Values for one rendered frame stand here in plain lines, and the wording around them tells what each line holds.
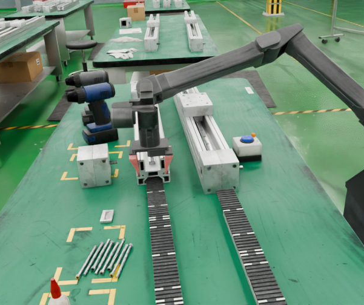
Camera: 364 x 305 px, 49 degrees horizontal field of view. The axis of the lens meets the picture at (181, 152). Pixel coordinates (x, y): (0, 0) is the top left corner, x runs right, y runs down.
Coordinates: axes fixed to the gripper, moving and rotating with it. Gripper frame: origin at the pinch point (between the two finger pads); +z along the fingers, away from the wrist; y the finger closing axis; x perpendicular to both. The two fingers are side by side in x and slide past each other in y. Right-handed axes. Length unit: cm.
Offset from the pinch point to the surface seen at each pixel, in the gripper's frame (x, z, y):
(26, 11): -555, 4, 167
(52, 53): -434, 46, 113
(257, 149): -10.8, 0.6, -34.5
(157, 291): 44.7, 2.2, 1.1
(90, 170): -4.0, -0.2, 18.2
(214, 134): -16.5, -3.2, -21.6
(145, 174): -2.5, 2.0, 2.2
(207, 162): 5.0, -4.2, -15.5
